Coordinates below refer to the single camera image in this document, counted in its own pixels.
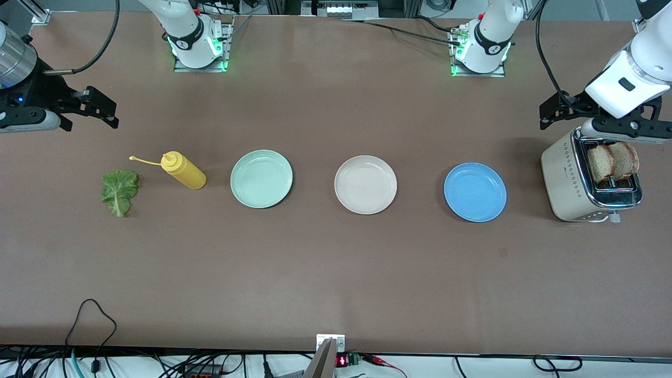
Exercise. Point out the green lettuce leaf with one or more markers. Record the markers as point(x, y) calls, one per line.
point(119, 191)

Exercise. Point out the red display electronics module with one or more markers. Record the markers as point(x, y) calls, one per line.
point(347, 360)

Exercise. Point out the beige chrome toaster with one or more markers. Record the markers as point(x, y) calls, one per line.
point(564, 178)

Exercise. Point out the aluminium frame profile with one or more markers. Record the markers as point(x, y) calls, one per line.
point(37, 13)
point(639, 25)

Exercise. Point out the red and black clip lead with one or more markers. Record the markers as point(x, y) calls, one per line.
point(386, 363)

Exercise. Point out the blue plate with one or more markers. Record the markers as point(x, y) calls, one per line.
point(475, 192)

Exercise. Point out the beige plate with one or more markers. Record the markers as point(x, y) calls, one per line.
point(366, 185)

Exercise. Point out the grey box with white light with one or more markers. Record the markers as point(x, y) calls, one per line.
point(341, 9)

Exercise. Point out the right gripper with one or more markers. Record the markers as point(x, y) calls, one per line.
point(38, 88)

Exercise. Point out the brown bread slice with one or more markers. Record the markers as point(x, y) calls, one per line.
point(626, 159)
point(599, 164)

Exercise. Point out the mint green plate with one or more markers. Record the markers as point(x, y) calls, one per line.
point(261, 178)

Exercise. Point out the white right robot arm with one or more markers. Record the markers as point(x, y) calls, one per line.
point(186, 26)

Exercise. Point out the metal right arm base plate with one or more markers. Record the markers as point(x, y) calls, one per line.
point(227, 47)

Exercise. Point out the yellow squeeze bottle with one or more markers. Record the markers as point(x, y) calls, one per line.
point(184, 173)

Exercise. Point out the aluminium camera mount post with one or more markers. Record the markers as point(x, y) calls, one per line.
point(326, 357)

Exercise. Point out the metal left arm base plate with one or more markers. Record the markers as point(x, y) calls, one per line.
point(457, 71)

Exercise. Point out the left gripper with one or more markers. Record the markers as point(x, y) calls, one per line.
point(573, 105)

